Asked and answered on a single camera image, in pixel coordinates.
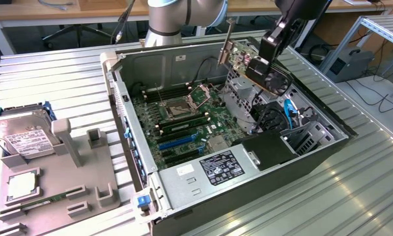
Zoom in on open dark PC case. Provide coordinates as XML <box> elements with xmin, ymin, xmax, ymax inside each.
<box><xmin>100</xmin><ymin>36</ymin><xmax>357</xmax><ymax>236</ymax></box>

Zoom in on black plastic air shroud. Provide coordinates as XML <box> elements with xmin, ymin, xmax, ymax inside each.
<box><xmin>232</xmin><ymin>130</ymin><xmax>298</xmax><ymax>172</ymax></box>

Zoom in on light blue cable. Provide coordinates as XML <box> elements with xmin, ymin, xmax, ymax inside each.
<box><xmin>37</xmin><ymin>0</ymin><xmax>75</xmax><ymax>11</ymax></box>

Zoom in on grey parts rack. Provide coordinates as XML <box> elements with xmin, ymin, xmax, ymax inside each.
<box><xmin>0</xmin><ymin>118</ymin><xmax>121</xmax><ymax>236</ymax></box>

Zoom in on metal socket cover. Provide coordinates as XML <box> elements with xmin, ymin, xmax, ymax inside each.
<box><xmin>187</xmin><ymin>83</ymin><xmax>217</xmax><ymax>109</ymax></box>

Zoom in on silver power supply unit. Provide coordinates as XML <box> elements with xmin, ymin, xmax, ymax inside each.
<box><xmin>156</xmin><ymin>144</ymin><xmax>267</xmax><ymax>212</ymax></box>

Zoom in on hanging cable with metal plug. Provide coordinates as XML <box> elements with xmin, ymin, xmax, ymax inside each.
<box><xmin>113</xmin><ymin>0</ymin><xmax>136</xmax><ymax>45</ymax></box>

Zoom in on silver CPU chip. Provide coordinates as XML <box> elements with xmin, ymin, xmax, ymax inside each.
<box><xmin>7</xmin><ymin>172</ymin><xmax>40</xmax><ymax>199</ymax></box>

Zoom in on metal disk bay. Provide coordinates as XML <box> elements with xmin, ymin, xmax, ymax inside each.
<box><xmin>280</xmin><ymin>120</ymin><xmax>346</xmax><ymax>157</ymax></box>

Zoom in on thin locking lever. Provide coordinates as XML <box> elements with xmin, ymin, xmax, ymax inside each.
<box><xmin>155</xmin><ymin>83</ymin><xmax>167</xmax><ymax>105</ymax></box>

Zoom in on silver chipset heatsink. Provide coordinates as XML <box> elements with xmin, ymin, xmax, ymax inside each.
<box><xmin>209</xmin><ymin>137</ymin><xmax>232</xmax><ymax>152</ymax></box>

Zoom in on black expansion slot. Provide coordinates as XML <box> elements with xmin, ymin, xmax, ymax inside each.
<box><xmin>165</xmin><ymin>152</ymin><xmax>203</xmax><ymax>167</ymax></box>
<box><xmin>161</xmin><ymin>147</ymin><xmax>200</xmax><ymax>161</ymax></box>

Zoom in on long wooden desk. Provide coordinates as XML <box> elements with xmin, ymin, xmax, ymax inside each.
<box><xmin>0</xmin><ymin>0</ymin><xmax>152</xmax><ymax>55</ymax></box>

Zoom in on blue data wire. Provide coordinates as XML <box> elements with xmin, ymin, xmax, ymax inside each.
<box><xmin>282</xmin><ymin>98</ymin><xmax>297</xmax><ymax>130</ymax></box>

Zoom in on black office chair base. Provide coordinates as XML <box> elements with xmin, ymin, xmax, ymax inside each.
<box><xmin>236</xmin><ymin>14</ymin><xmax>282</xmax><ymax>31</ymax></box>
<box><xmin>40</xmin><ymin>23</ymin><xmax>116</xmax><ymax>49</ymax></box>

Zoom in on black RAM slot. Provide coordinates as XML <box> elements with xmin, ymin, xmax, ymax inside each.
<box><xmin>145</xmin><ymin>89</ymin><xmax>191</xmax><ymax>103</ymax></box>
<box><xmin>143</xmin><ymin>84</ymin><xmax>188</xmax><ymax>96</ymax></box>

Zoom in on installed green RAM stick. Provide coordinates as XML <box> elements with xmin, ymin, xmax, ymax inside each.
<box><xmin>163</xmin><ymin>118</ymin><xmax>207</xmax><ymax>133</ymax></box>

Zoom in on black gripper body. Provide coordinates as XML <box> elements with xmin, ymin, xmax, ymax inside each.
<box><xmin>274</xmin><ymin>0</ymin><xmax>332</xmax><ymax>22</ymax></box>

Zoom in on perforated metal drive cage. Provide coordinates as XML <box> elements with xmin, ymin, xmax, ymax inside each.
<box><xmin>225</xmin><ymin>65</ymin><xmax>289</xmax><ymax>133</ymax></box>

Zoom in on black looped wire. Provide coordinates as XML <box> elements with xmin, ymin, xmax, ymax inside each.
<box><xmin>196</xmin><ymin>56</ymin><xmax>229</xmax><ymax>82</ymax></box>

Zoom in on graphics card with black fan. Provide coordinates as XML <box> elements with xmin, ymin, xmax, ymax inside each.
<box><xmin>217</xmin><ymin>17</ymin><xmax>294</xmax><ymax>98</ymax></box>

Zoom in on grey box with black handle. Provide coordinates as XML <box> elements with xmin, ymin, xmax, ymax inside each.
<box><xmin>320</xmin><ymin>48</ymin><xmax>376</xmax><ymax>83</ymax></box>

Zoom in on aluminium frame table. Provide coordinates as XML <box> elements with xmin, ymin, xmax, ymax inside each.
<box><xmin>318</xmin><ymin>14</ymin><xmax>393</xmax><ymax>82</ymax></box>

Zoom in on wooden desk with white leg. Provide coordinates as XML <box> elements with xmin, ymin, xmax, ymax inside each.
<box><xmin>228</xmin><ymin>0</ymin><xmax>393</xmax><ymax>37</ymax></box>

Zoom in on CPU socket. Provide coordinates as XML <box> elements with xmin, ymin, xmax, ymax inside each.
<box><xmin>161</xmin><ymin>97</ymin><xmax>197</xmax><ymax>121</ymax></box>

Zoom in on blue disk carrier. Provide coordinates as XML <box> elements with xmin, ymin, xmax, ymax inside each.
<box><xmin>0</xmin><ymin>100</ymin><xmax>59</xmax><ymax>121</ymax></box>

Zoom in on green motherboard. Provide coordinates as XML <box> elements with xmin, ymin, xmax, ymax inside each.
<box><xmin>131</xmin><ymin>83</ymin><xmax>249</xmax><ymax>170</ymax></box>

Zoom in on black wire bundle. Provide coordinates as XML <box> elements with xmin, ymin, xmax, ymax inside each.
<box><xmin>251</xmin><ymin>102</ymin><xmax>289</xmax><ymax>134</ymax></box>

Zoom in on blue expansion slot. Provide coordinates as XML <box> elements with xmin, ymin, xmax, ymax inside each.
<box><xmin>157</xmin><ymin>136</ymin><xmax>197</xmax><ymax>151</ymax></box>

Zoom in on black floor cables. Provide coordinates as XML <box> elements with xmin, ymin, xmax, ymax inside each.
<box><xmin>346</xmin><ymin>75</ymin><xmax>393</xmax><ymax>113</ymax></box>

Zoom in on silver hard disk drive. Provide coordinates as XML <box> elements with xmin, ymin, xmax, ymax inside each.
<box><xmin>0</xmin><ymin>109</ymin><xmax>63</xmax><ymax>159</ymax></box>

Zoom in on coiled black cable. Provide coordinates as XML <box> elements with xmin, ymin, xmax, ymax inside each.
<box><xmin>309</xmin><ymin>44</ymin><xmax>330</xmax><ymax>62</ymax></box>

